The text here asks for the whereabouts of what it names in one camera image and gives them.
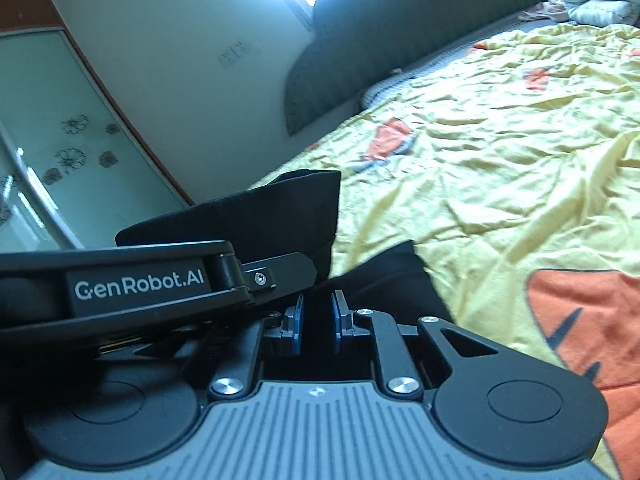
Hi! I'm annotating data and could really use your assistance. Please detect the grey padded headboard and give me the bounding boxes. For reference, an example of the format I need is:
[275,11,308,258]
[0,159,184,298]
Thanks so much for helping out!
[284,0,542,136]

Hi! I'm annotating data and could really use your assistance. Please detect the black pants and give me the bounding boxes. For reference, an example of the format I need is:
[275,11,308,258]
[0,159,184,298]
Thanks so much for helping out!
[115,169,452,346]

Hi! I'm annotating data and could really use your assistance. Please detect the yellow carrot-print bedspread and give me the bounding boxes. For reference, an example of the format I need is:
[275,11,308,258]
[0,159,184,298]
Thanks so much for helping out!
[246,23,640,480]

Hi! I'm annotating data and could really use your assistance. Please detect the white wall socket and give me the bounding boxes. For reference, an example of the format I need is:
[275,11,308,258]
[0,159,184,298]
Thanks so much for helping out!
[218,40,250,68]

